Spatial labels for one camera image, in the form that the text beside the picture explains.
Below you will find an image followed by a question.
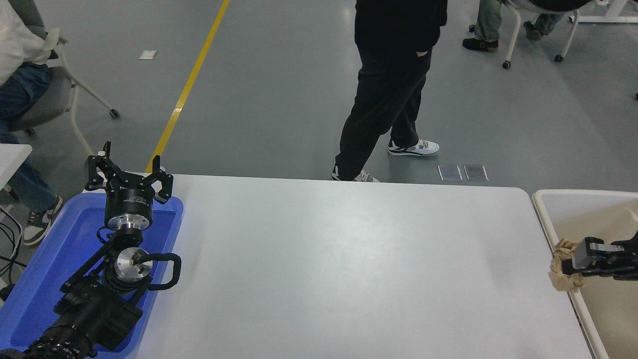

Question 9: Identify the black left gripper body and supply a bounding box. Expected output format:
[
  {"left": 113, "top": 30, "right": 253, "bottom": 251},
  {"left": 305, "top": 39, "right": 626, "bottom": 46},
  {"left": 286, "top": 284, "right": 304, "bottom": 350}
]
[{"left": 104, "top": 172, "right": 154, "bottom": 220}]

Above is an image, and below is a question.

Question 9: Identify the tan paper ball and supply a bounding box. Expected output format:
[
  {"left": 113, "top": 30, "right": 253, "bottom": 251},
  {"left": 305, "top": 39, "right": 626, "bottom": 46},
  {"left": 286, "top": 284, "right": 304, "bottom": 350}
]
[{"left": 548, "top": 238, "right": 585, "bottom": 293}]

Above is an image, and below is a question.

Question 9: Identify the large pale bin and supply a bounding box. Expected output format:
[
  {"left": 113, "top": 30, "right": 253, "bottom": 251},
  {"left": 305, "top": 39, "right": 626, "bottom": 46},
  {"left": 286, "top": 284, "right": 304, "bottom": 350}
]
[{"left": 532, "top": 188, "right": 638, "bottom": 359}]

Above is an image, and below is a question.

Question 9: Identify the small white side table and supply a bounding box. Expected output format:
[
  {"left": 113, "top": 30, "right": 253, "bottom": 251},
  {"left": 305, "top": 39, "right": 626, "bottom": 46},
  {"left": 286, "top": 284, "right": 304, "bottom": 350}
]
[{"left": 0, "top": 144, "right": 32, "bottom": 190}]

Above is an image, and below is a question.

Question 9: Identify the blue plastic tray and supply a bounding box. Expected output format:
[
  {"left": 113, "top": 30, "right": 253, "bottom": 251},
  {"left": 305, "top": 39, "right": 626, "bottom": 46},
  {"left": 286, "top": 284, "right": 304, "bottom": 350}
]
[{"left": 0, "top": 192, "right": 184, "bottom": 359}]

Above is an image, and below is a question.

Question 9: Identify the seated person in jeans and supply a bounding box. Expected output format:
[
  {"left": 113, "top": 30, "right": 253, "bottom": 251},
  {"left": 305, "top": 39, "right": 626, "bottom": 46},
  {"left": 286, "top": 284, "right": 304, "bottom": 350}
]
[{"left": 0, "top": 0, "right": 64, "bottom": 246}]

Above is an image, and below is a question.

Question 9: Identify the white chair on casters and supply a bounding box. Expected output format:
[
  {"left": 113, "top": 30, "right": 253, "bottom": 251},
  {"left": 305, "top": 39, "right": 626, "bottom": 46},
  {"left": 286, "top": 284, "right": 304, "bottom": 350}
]
[{"left": 501, "top": 0, "right": 581, "bottom": 69}]

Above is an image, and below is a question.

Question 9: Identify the standing person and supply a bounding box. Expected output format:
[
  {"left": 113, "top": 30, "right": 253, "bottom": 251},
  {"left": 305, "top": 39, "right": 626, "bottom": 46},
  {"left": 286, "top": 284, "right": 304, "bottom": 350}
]
[{"left": 331, "top": 0, "right": 448, "bottom": 182}]

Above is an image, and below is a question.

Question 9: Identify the seated person with dark shoes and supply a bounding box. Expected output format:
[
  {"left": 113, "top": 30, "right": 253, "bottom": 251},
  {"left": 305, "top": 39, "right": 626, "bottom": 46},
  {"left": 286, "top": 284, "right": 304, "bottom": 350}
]
[{"left": 463, "top": 0, "right": 589, "bottom": 52}]

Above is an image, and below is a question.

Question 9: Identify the grey chair with white frame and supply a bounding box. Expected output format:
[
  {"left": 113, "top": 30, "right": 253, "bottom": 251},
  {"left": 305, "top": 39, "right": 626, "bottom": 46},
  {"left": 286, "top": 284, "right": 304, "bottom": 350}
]
[{"left": 7, "top": 0, "right": 120, "bottom": 158}]

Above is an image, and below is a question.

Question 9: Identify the thin black cable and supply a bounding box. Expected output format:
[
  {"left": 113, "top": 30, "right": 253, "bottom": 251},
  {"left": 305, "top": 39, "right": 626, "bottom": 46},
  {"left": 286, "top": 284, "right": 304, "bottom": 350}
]
[{"left": 0, "top": 205, "right": 24, "bottom": 280}]

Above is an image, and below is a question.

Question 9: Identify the white table base frame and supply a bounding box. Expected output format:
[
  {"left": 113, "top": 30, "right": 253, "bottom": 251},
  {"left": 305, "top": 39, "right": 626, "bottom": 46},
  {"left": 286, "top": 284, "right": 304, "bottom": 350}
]
[{"left": 578, "top": 0, "right": 638, "bottom": 24}]

